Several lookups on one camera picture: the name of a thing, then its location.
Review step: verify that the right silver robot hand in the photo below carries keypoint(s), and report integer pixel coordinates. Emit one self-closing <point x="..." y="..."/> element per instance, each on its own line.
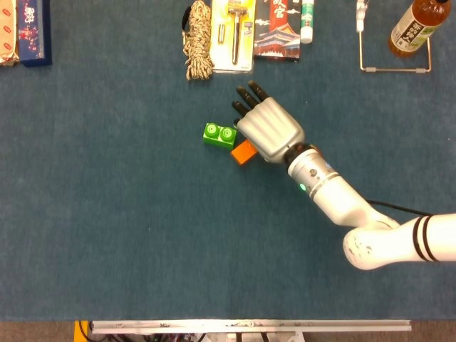
<point x="270" y="128"/>

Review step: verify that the orange toy brick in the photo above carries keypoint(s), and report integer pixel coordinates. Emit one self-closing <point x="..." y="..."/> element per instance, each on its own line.
<point x="242" y="154"/>

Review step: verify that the green toy brick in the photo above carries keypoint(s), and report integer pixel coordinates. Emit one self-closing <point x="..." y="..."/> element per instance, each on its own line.
<point x="217" y="140"/>

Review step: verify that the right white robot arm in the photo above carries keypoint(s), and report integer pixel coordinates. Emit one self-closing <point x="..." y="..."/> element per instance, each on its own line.
<point x="338" y="203"/>

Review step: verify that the razor in yellow blister pack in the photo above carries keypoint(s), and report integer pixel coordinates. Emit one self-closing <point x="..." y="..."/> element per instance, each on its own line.
<point x="222" y="53"/>

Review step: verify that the black red palace-print box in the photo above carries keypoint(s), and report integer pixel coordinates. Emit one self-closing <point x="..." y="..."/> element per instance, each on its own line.
<point x="278" y="39"/>

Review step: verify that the white green tube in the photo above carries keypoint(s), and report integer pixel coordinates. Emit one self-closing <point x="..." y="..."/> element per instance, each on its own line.
<point x="307" y="25"/>

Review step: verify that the white clip on stand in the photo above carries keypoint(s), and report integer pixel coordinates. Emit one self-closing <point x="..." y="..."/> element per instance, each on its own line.
<point x="361" y="18"/>

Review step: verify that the blue table cloth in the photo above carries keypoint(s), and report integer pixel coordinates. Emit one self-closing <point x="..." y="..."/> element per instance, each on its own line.
<point x="142" y="231"/>

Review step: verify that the amber tea bottle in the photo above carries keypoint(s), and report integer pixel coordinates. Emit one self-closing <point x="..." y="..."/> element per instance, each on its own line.
<point x="409" y="35"/>

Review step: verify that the navy blue floral box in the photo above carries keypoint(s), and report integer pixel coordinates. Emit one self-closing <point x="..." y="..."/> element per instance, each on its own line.
<point x="32" y="35"/>

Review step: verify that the gold red-patterned package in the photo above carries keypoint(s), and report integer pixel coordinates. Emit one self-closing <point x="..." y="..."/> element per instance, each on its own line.
<point x="7" y="35"/>

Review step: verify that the aluminium rail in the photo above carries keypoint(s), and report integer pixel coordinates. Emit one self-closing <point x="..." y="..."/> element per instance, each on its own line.
<point x="249" y="326"/>

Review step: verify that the yellow frame part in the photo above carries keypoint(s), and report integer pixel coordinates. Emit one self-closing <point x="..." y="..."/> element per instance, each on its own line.
<point x="79" y="331"/>

